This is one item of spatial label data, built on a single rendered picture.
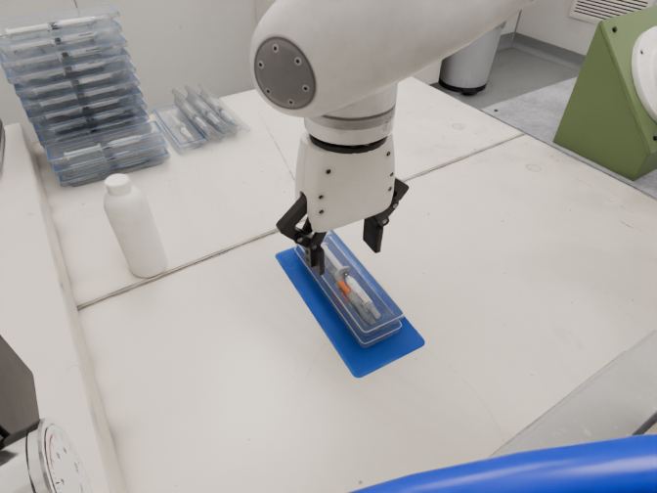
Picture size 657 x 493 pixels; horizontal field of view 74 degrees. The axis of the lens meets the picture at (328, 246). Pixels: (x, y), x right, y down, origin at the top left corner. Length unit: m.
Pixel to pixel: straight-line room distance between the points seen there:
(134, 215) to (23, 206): 0.24
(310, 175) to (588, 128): 0.65
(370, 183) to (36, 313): 0.40
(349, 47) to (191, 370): 0.39
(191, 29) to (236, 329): 2.09
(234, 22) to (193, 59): 0.29
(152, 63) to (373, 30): 2.26
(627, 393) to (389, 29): 0.22
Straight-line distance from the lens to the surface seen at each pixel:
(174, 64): 2.52
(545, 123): 1.07
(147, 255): 0.62
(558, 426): 0.23
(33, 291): 0.63
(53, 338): 0.56
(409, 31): 0.27
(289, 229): 0.45
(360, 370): 0.51
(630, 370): 0.26
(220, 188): 0.78
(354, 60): 0.27
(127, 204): 0.57
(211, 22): 2.54
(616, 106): 0.92
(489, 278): 0.64
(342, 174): 0.42
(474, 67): 3.07
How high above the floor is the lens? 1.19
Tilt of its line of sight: 43 degrees down
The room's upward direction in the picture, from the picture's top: straight up
